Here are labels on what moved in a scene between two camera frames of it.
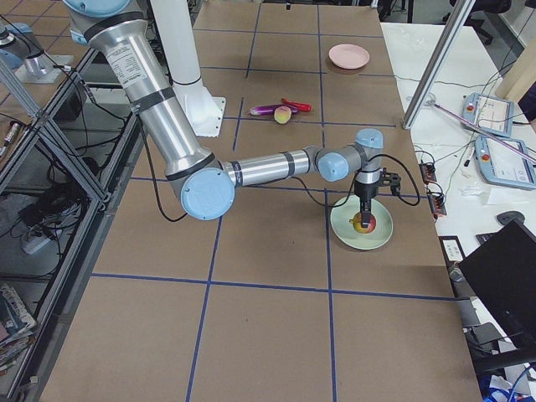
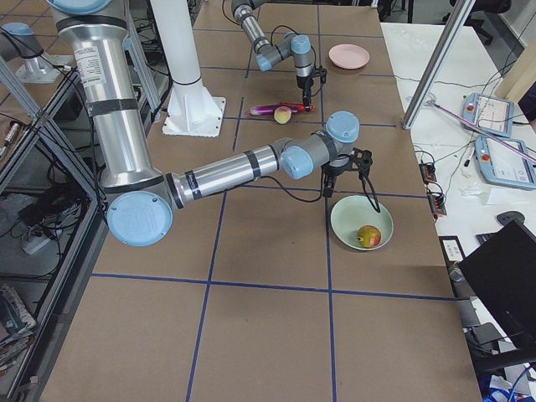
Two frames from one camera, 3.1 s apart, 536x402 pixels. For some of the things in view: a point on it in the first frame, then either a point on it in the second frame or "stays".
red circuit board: [427, 170] stays
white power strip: [33, 246] stays
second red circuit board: [435, 203] stays
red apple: [357, 224] to [369, 236]
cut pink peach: [282, 115] stays
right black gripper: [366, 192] to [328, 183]
